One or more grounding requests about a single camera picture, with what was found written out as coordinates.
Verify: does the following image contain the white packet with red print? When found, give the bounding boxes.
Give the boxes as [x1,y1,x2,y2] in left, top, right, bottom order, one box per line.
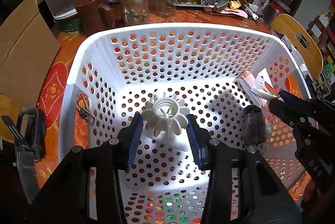
[250,68,280,101]

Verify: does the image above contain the pink white soft pack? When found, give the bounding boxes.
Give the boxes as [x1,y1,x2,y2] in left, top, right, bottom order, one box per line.
[236,70,267,108]

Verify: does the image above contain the metal binder clip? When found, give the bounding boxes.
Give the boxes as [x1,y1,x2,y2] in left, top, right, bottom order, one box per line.
[76,92,95,126]

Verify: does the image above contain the right wooden chair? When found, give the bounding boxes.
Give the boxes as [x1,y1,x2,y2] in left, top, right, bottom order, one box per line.
[270,14,323,81]

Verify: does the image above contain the black clip tool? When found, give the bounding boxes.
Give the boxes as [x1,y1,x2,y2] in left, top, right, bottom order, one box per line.
[1,108,46,204]

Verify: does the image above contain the pink paper sheet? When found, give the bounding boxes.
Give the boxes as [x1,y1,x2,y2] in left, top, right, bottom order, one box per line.
[218,8,248,19]

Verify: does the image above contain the brown plastic mug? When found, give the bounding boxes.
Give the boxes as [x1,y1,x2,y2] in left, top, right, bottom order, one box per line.
[74,0,115,37]

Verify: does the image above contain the brown cardboard box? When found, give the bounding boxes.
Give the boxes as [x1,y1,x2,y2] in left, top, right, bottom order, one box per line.
[1,0,60,108]

